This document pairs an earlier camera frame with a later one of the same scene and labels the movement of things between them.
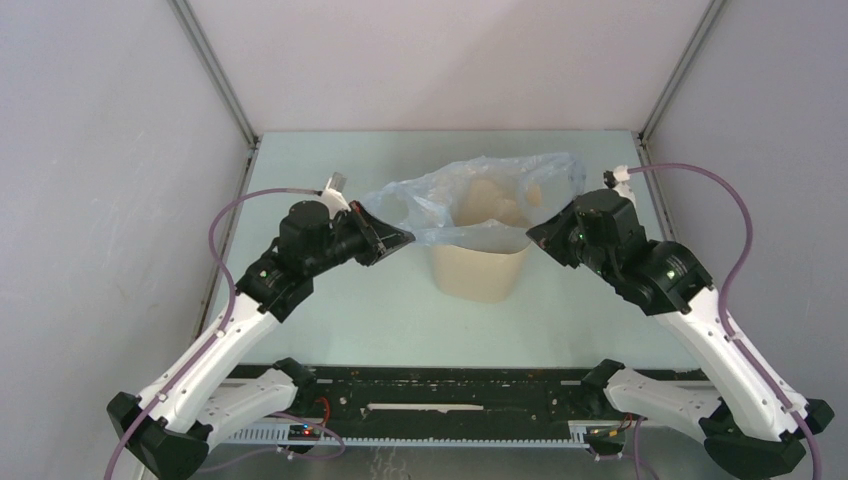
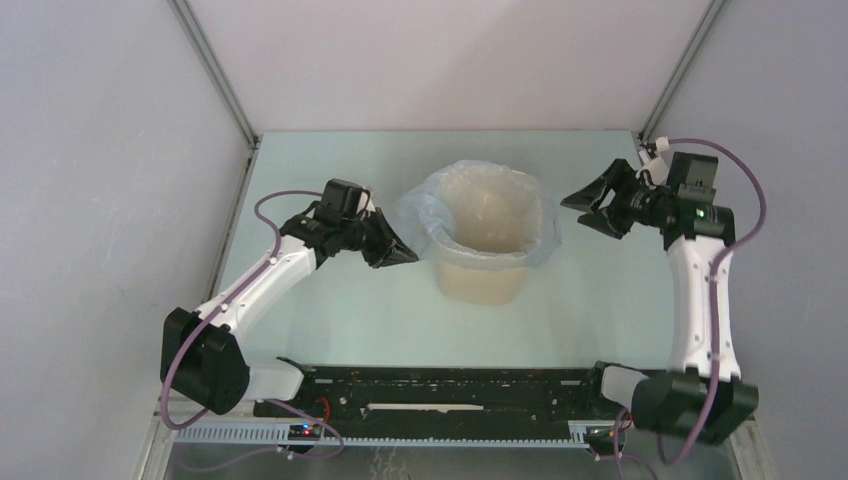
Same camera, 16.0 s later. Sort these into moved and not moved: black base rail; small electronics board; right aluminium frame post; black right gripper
Moved: black right gripper
Not moved: small electronics board; black base rail; right aluminium frame post
